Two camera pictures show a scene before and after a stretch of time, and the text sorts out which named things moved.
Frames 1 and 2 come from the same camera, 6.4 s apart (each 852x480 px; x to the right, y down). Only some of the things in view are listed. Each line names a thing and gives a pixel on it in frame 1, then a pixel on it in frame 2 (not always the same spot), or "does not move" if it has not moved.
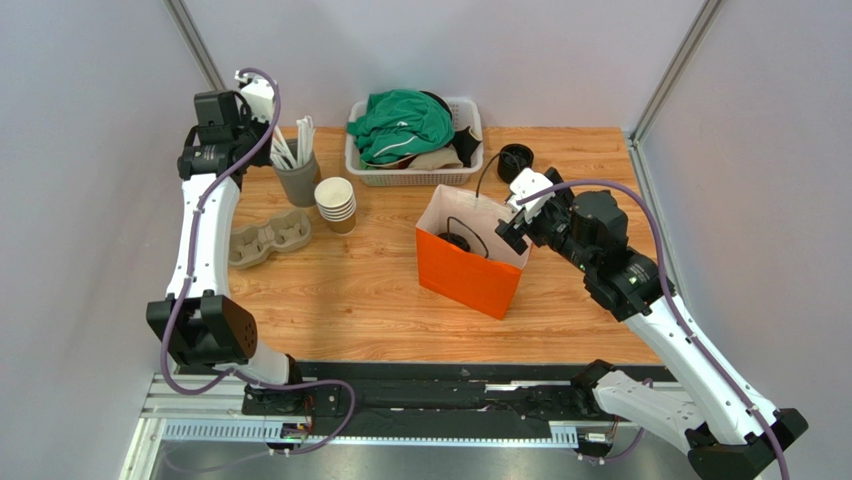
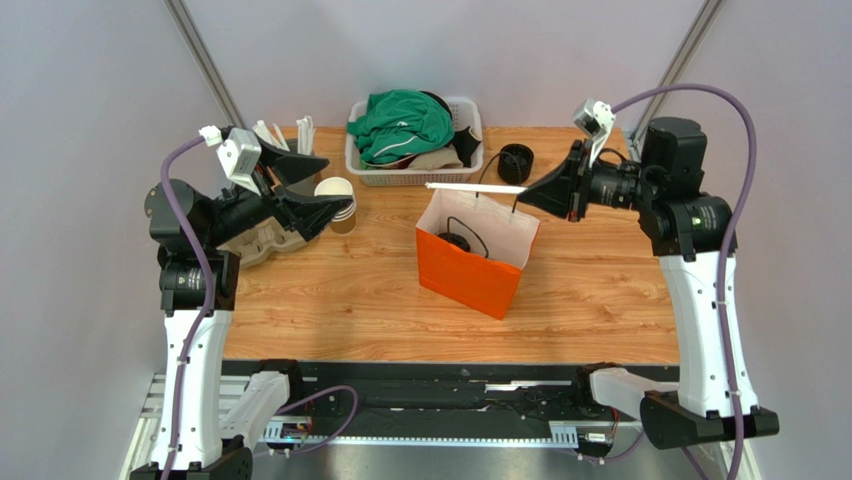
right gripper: (521, 221) → (575, 191)
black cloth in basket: (463, 140) does not move
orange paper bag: (485, 275) does not move
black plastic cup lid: (455, 240) does not move
